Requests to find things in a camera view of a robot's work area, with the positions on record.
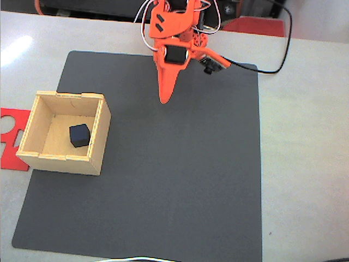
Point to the dark grey mat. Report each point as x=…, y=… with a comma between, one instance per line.
x=191, y=150

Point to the red chair seat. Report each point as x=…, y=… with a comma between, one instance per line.
x=259, y=27

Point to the dark blue cube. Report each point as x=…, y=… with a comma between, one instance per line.
x=79, y=135

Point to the wrist camera on orange bracket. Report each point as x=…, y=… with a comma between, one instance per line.
x=210, y=66

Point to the red cut-out sheet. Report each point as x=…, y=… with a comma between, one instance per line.
x=13, y=161

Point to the open wooden box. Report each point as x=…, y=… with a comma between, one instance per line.
x=54, y=161

